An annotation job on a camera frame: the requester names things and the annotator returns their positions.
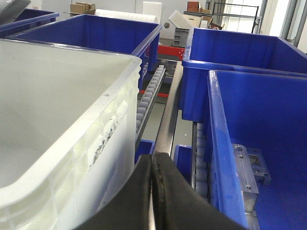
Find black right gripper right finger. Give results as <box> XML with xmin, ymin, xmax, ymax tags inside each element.
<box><xmin>152</xmin><ymin>153</ymin><xmax>244</xmax><ymax>230</ymax></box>

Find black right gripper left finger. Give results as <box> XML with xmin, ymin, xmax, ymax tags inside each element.
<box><xmin>76</xmin><ymin>155</ymin><xmax>152</xmax><ymax>230</ymax></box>

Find white plastic tote bin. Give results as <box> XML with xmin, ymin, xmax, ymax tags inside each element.
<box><xmin>0</xmin><ymin>39</ymin><xmax>141</xmax><ymax>230</ymax></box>

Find blue bin near right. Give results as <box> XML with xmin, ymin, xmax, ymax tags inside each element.
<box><xmin>208</xmin><ymin>70</ymin><xmax>307</xmax><ymax>230</ymax></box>

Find blue bin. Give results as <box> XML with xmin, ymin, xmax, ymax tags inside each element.
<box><xmin>7</xmin><ymin>14</ymin><xmax>162</xmax><ymax>89</ymax></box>
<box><xmin>181</xmin><ymin>27</ymin><xmax>307</xmax><ymax>123</ymax></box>
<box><xmin>208</xmin><ymin>70</ymin><xmax>307</xmax><ymax>230</ymax></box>

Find blue bin far right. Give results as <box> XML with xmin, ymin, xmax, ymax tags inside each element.
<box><xmin>181</xmin><ymin>27</ymin><xmax>307</xmax><ymax>123</ymax></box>

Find blue bin far left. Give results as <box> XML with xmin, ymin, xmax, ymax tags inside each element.
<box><xmin>7</xmin><ymin>14</ymin><xmax>162</xmax><ymax>89</ymax></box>

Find white roller track right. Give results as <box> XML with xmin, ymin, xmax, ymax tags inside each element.
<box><xmin>190</xmin><ymin>122</ymin><xmax>208</xmax><ymax>200</ymax></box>

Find white roller track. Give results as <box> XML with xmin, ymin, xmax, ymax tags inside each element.
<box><xmin>190</xmin><ymin>122</ymin><xmax>208</xmax><ymax>200</ymax></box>
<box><xmin>135</xmin><ymin>65</ymin><xmax>166</xmax><ymax>148</ymax></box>

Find aluminium machined block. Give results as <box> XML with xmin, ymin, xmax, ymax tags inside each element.
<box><xmin>232</xmin><ymin>144</ymin><xmax>271</xmax><ymax>216</ymax></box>

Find white roller track left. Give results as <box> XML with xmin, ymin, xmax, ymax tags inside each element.
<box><xmin>135</xmin><ymin>65</ymin><xmax>166</xmax><ymax>148</ymax></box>

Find cardboard boxes in background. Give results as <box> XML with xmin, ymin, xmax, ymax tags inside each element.
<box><xmin>70</xmin><ymin>2</ymin><xmax>96</xmax><ymax>15</ymax></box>

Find silver shelf divider rail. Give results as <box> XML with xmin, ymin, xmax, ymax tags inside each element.
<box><xmin>153</xmin><ymin>61</ymin><xmax>183</xmax><ymax>156</ymax></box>

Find red shelf frame beam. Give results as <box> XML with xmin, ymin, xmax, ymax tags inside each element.
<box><xmin>148</xmin><ymin>45</ymin><xmax>185</xmax><ymax>61</ymax></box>

